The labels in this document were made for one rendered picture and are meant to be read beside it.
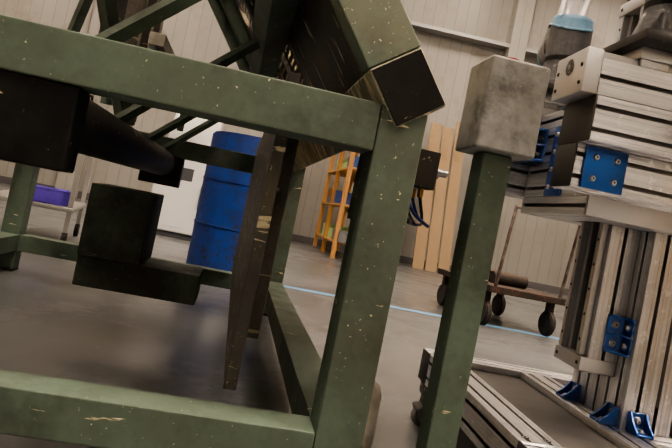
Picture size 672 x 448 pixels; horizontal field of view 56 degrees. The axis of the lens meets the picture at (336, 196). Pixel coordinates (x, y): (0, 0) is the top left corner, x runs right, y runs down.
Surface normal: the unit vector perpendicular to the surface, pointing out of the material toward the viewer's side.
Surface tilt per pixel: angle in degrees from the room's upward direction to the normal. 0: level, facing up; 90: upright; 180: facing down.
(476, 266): 90
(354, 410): 90
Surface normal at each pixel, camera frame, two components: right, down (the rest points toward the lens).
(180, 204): 0.11, -0.01
